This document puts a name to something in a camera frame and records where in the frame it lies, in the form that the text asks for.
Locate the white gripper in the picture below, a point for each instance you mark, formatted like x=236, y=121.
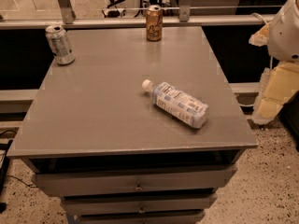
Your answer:
x=285, y=34

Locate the blue label plastic bottle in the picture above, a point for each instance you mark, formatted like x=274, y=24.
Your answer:
x=178, y=103

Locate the gold soda can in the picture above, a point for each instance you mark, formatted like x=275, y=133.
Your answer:
x=154, y=23

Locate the silver 7up can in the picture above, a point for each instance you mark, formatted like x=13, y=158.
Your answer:
x=60, y=44

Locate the grey drawer cabinet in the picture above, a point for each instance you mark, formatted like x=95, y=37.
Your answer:
x=94, y=139

